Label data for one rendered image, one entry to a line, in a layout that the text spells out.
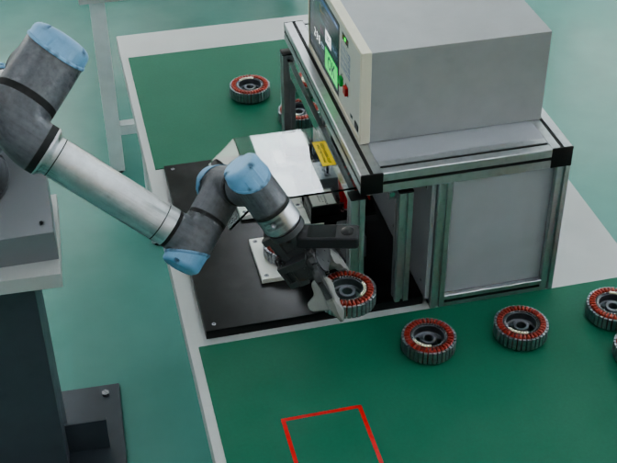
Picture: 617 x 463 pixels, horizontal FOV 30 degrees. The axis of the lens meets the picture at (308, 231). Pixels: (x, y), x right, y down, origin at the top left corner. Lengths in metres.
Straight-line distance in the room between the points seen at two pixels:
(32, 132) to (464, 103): 0.85
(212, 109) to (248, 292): 0.81
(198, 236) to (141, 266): 1.73
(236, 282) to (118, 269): 1.36
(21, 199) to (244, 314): 0.58
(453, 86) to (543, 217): 0.35
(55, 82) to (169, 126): 1.05
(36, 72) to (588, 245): 1.32
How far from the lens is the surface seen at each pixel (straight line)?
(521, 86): 2.38
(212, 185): 2.14
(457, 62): 2.29
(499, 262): 2.48
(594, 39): 5.27
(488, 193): 2.36
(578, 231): 2.76
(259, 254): 2.57
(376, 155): 2.28
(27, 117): 2.06
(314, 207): 2.47
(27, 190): 2.65
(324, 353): 2.36
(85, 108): 4.72
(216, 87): 3.27
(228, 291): 2.49
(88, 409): 3.35
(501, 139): 2.36
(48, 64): 2.08
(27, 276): 2.64
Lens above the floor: 2.35
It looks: 37 degrees down
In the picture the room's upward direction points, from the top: 1 degrees counter-clockwise
